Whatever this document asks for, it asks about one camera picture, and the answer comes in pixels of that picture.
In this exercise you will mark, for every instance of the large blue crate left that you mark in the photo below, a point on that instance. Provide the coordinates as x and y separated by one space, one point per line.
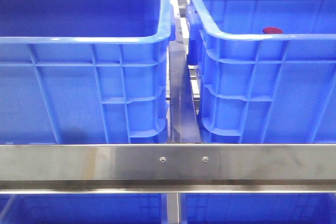
84 71

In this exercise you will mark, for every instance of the rail screw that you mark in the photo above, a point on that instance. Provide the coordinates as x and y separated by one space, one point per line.
162 159
205 159

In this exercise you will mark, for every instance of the blue crate lower left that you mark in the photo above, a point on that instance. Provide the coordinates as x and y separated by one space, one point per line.
85 208

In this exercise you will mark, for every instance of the steel divider bar centre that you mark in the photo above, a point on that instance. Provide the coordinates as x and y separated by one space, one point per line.
184 126

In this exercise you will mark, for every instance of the stainless steel front rail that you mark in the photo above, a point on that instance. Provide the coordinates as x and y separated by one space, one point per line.
231 168

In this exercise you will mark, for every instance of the large blue crate right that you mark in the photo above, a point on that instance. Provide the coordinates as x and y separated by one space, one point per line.
264 88

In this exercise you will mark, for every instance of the steel vertical post lower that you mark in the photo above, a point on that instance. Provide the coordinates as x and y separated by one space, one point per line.
173 208

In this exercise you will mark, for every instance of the left rail screw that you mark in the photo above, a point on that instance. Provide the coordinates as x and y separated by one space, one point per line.
162 159

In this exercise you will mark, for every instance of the right rail screw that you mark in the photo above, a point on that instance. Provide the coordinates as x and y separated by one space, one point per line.
205 159

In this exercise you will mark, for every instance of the red round button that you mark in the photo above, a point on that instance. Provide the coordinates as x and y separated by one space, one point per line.
272 30

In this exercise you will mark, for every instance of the blue crate lower right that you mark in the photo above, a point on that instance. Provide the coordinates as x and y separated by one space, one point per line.
260 208

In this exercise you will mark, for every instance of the large blue crate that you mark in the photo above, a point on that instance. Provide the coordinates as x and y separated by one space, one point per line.
84 71
264 88

